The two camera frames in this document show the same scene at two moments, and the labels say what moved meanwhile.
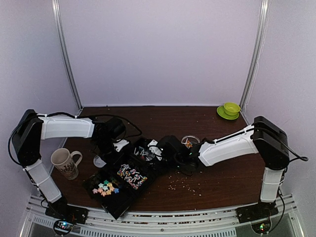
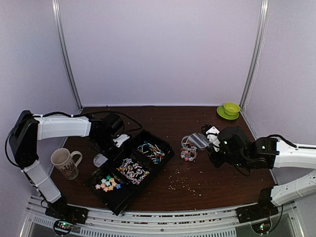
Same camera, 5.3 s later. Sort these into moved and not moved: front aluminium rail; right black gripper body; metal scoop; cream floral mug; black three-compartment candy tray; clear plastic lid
Moved: right black gripper body; metal scoop
Not moved: clear plastic lid; cream floral mug; black three-compartment candy tray; front aluminium rail
